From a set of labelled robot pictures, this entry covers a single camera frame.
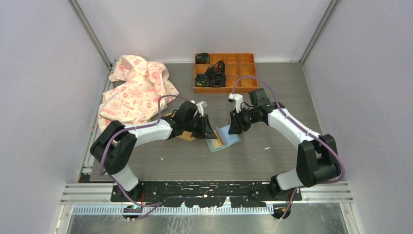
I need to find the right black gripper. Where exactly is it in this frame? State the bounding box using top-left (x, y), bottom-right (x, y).
top-left (228, 106), bottom-right (258, 135)

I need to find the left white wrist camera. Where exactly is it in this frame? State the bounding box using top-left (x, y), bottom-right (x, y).
top-left (196, 101), bottom-right (207, 117)

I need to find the dark rolled sock top-left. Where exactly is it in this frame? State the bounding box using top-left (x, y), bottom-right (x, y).
top-left (195, 53), bottom-right (210, 64)

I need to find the yellow oval tray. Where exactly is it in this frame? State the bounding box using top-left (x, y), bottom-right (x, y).
top-left (164, 113), bottom-right (196, 141)

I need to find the pink patterned cloth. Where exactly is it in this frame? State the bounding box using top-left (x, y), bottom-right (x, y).
top-left (98, 55), bottom-right (179, 132)

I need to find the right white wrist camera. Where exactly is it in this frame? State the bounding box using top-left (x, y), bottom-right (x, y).
top-left (228, 93), bottom-right (244, 113)

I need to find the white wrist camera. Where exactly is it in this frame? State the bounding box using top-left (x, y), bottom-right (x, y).
top-left (196, 101), bottom-right (207, 117)
top-left (228, 93), bottom-right (244, 113)

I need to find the dark rolled sock bottom-middle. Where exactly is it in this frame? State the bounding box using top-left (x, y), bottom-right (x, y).
top-left (210, 72), bottom-right (226, 87)

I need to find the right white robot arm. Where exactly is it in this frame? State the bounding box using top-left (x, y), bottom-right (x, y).
top-left (228, 88), bottom-right (344, 200)

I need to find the dark rolled sock bottom-left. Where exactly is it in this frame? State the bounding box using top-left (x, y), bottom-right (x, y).
top-left (194, 74), bottom-right (209, 87)

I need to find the light green card holder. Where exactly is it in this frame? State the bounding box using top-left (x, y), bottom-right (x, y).
top-left (206, 125), bottom-right (241, 153)

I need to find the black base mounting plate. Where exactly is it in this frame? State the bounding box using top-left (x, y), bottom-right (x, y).
top-left (127, 181), bottom-right (301, 208)

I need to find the dark rolled sock middle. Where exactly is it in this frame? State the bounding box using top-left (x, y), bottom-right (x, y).
top-left (204, 60), bottom-right (225, 77)

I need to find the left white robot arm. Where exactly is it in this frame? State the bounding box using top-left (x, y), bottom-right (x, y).
top-left (90, 101), bottom-right (216, 201)

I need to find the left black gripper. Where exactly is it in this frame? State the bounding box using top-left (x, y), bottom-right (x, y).
top-left (183, 114), bottom-right (216, 139)

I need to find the orange compartment organizer box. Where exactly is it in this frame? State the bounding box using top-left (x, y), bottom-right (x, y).
top-left (193, 53), bottom-right (259, 94)

